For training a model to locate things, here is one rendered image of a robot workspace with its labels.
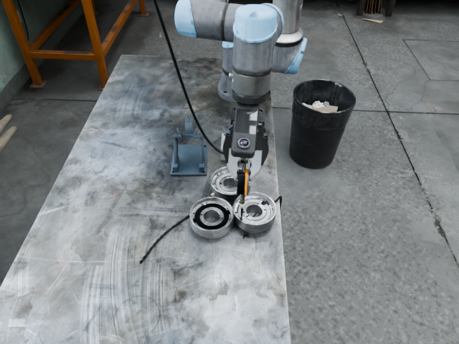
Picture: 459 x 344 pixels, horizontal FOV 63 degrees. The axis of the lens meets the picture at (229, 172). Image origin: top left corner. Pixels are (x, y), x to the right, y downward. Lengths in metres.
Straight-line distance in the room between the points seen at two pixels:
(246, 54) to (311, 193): 1.52
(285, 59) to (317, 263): 1.02
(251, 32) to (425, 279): 1.56
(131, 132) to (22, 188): 1.26
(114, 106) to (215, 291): 0.77
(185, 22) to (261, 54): 0.20
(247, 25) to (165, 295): 0.55
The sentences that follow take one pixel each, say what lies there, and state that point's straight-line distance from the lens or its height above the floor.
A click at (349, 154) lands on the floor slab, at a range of 2.46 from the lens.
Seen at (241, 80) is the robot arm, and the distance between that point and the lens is 0.72.
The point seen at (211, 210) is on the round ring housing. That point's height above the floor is 0.83.
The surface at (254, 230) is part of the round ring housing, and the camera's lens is 0.89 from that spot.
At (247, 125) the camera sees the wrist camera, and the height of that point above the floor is 1.09.
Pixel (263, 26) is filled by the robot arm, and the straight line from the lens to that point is 0.69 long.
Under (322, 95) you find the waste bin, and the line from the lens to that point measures 2.32.
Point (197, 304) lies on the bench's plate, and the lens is 0.82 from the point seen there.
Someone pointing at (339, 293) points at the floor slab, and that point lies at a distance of 1.81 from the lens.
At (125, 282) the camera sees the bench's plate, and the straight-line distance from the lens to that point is 0.86.
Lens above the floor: 1.53
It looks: 44 degrees down
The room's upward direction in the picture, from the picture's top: 1 degrees clockwise
